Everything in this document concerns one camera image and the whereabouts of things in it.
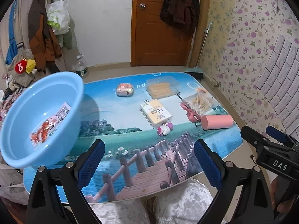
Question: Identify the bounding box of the pink cylindrical bottle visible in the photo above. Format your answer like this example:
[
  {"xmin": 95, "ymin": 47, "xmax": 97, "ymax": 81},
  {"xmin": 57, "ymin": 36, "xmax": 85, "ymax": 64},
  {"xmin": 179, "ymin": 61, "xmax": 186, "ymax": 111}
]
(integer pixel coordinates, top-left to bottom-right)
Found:
[{"xmin": 201, "ymin": 115, "xmax": 234, "ymax": 130}]

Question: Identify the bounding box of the crayfish snack packet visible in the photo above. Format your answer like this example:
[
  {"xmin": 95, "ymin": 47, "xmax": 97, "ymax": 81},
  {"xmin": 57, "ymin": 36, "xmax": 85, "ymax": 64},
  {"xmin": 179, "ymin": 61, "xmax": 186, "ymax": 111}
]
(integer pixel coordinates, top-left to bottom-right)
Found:
[{"xmin": 30, "ymin": 102, "xmax": 71, "ymax": 148}]

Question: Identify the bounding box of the cotton swab bag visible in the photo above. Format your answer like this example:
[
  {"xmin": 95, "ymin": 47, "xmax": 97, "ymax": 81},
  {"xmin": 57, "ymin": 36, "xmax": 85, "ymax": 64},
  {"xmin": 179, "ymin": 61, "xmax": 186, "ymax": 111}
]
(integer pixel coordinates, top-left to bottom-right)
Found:
[{"xmin": 182, "ymin": 88, "xmax": 219, "ymax": 116}]

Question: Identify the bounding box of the hello kitty small toy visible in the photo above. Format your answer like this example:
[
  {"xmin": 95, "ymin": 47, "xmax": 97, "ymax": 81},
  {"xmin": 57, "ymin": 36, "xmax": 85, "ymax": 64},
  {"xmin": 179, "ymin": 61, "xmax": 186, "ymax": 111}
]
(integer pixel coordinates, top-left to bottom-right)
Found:
[{"xmin": 157, "ymin": 122, "xmax": 173, "ymax": 137}]

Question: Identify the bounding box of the yellow white face box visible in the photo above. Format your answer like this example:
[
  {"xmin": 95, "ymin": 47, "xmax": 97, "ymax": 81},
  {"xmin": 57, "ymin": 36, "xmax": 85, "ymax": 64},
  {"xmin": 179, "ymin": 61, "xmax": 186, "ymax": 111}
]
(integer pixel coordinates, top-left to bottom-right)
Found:
[{"xmin": 139, "ymin": 99, "xmax": 172, "ymax": 128}]

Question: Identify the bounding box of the clear toothpick box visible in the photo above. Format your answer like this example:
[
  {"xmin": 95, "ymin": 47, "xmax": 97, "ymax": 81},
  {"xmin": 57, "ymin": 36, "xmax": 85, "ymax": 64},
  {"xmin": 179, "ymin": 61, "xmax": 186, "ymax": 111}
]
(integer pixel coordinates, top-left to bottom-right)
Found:
[{"xmin": 145, "ymin": 76, "xmax": 180, "ymax": 100}]

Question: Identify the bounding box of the person's right hand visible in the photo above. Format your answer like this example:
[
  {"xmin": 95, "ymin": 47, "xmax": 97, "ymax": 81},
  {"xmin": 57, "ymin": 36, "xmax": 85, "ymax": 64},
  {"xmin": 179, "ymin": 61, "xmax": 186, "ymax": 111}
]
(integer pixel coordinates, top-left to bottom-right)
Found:
[{"xmin": 270, "ymin": 176, "xmax": 298, "ymax": 214}]

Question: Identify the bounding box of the white plastic bag on floor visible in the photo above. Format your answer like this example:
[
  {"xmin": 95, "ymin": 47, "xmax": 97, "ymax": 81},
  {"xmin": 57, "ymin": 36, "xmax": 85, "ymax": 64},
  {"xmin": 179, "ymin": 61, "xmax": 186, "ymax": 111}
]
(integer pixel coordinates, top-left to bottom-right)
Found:
[{"xmin": 0, "ymin": 163, "xmax": 29, "ymax": 205}]

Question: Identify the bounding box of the light blue plastic basin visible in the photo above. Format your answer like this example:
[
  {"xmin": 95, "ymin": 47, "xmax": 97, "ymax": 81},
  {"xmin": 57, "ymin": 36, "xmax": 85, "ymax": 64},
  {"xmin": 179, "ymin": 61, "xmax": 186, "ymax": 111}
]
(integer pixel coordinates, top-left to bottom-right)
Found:
[{"xmin": 1, "ymin": 71, "xmax": 84, "ymax": 168}]

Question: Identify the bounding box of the green broom with dustpan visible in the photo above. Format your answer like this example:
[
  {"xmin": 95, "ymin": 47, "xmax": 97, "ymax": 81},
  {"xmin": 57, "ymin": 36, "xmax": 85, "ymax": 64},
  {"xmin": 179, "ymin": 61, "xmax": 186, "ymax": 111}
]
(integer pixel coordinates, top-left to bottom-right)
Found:
[{"xmin": 184, "ymin": 21, "xmax": 212, "ymax": 82}]

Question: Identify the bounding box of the folding table with scenic print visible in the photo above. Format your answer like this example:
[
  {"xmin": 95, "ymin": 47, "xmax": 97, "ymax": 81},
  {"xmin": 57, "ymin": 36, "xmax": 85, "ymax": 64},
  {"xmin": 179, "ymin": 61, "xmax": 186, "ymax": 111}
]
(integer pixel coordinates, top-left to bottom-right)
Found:
[{"xmin": 22, "ymin": 71, "xmax": 244, "ymax": 204}]

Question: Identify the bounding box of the cluttered side shelf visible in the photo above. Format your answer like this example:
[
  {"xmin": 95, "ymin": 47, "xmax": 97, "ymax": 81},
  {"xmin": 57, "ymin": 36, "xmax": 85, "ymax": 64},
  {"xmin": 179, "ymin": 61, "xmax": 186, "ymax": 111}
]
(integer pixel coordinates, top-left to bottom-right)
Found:
[{"xmin": 1, "ymin": 86, "xmax": 25, "ymax": 128}]

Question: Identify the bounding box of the large water bottle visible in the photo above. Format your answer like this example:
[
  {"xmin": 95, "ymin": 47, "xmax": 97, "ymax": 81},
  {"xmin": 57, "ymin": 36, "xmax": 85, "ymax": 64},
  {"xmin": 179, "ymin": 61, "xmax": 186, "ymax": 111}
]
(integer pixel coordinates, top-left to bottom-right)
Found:
[{"xmin": 75, "ymin": 54, "xmax": 89, "ymax": 78}]

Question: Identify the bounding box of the yellow plush charm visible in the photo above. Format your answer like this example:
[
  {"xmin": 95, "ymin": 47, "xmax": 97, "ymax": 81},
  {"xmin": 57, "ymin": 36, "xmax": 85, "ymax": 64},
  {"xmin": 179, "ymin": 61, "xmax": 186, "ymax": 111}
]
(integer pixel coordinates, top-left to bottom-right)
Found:
[{"xmin": 25, "ymin": 59, "xmax": 37, "ymax": 75}]

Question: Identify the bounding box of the brown orange hanging jacket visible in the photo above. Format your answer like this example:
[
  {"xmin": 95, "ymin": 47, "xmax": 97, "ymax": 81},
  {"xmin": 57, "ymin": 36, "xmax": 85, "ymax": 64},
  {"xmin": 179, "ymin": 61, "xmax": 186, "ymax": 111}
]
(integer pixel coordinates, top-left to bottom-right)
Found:
[{"xmin": 28, "ymin": 0, "xmax": 62, "ymax": 73}]

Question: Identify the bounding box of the brown wooden door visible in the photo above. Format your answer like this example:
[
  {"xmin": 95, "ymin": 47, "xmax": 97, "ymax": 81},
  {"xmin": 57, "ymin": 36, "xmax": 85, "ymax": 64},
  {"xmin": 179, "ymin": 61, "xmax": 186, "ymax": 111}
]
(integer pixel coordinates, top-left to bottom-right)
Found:
[{"xmin": 131, "ymin": 0, "xmax": 192, "ymax": 66}]

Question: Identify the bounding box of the dark brown jacket on door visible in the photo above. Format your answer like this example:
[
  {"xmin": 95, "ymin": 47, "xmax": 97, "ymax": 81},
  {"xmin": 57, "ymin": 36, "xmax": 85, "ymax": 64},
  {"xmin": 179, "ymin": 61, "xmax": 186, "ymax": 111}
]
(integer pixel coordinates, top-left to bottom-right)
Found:
[{"xmin": 160, "ymin": 0, "xmax": 200, "ymax": 35}]

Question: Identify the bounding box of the white green plastic bag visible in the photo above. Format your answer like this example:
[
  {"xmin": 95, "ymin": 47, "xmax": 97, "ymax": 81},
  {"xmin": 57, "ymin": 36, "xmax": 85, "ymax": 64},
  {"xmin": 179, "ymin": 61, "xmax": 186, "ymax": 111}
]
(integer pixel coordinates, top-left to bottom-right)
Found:
[{"xmin": 46, "ymin": 0, "xmax": 70, "ymax": 35}]

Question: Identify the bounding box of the grey bag with blue strap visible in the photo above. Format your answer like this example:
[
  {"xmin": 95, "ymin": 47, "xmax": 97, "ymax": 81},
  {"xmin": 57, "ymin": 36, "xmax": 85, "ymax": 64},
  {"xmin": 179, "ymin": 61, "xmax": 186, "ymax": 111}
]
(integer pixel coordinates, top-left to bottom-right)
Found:
[{"xmin": 4, "ymin": 0, "xmax": 34, "ymax": 87}]

